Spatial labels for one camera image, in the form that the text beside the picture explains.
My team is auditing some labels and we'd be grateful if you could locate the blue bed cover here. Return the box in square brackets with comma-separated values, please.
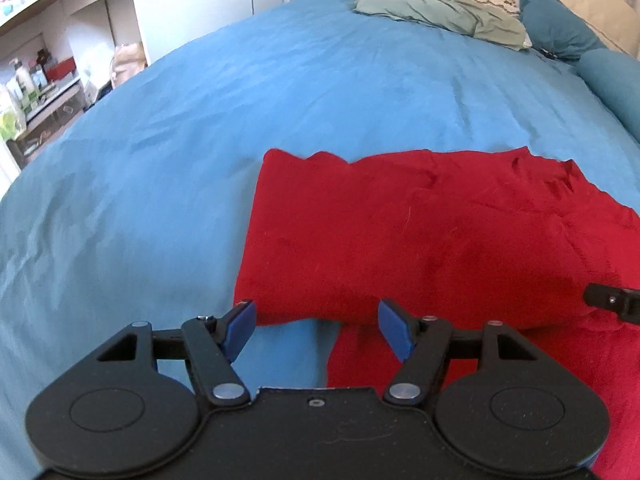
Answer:
[0, 0, 640, 480]

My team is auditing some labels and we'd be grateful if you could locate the white pump bottle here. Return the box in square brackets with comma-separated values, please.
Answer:
[11, 58, 40, 109]

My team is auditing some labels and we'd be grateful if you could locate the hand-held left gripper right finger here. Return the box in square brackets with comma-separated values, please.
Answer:
[377, 298, 544, 407]

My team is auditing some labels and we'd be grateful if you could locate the red box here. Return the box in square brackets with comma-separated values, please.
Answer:
[46, 56, 79, 82]

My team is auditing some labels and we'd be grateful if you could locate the green bag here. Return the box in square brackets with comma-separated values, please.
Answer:
[0, 102, 27, 143]

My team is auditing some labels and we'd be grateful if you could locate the white shelf unit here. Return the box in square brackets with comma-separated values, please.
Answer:
[0, 0, 152, 181]

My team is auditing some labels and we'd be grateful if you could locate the teal bolster pillow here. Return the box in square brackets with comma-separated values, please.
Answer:
[577, 49, 640, 142]

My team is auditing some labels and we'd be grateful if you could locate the red garment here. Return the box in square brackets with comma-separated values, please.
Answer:
[232, 146, 640, 480]

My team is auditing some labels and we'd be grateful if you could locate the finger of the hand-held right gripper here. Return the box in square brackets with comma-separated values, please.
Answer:
[583, 282, 640, 327]

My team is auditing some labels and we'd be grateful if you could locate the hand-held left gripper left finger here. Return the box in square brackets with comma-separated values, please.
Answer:
[96, 299, 259, 406]

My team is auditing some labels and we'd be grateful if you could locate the green pillow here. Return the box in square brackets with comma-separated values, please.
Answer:
[352, 0, 534, 52]

